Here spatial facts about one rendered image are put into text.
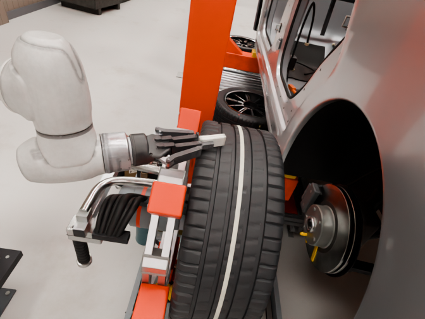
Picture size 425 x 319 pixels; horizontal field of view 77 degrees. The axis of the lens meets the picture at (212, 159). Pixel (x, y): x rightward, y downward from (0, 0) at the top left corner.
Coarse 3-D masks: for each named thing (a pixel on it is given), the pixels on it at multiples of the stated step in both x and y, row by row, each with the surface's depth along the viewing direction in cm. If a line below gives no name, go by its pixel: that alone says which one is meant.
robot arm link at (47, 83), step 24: (24, 48) 41; (48, 48) 42; (72, 48) 46; (0, 72) 44; (24, 72) 42; (48, 72) 43; (72, 72) 45; (0, 96) 45; (24, 96) 44; (48, 96) 44; (72, 96) 46; (48, 120) 46; (72, 120) 48
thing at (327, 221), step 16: (336, 192) 94; (320, 208) 96; (336, 208) 93; (352, 208) 87; (304, 224) 105; (320, 224) 93; (336, 224) 91; (352, 224) 85; (320, 240) 92; (336, 240) 89; (352, 240) 84; (320, 256) 98; (336, 256) 88; (336, 272) 90
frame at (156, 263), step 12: (180, 168) 70; (168, 180) 67; (180, 180) 67; (156, 216) 66; (156, 228) 66; (168, 228) 66; (168, 240) 65; (144, 252) 65; (156, 252) 66; (168, 252) 65; (144, 264) 64; (156, 264) 65; (168, 264) 65; (144, 276) 67; (156, 276) 94; (168, 276) 95
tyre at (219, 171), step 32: (224, 128) 78; (224, 160) 67; (256, 160) 69; (192, 192) 63; (224, 192) 63; (256, 192) 64; (192, 224) 60; (224, 224) 62; (256, 224) 62; (192, 256) 60; (224, 256) 60; (256, 256) 62; (192, 288) 62; (256, 288) 62
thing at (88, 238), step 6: (72, 222) 71; (66, 228) 70; (72, 228) 70; (90, 228) 71; (66, 234) 71; (72, 234) 71; (90, 234) 70; (78, 240) 72; (84, 240) 72; (90, 240) 72; (96, 240) 72
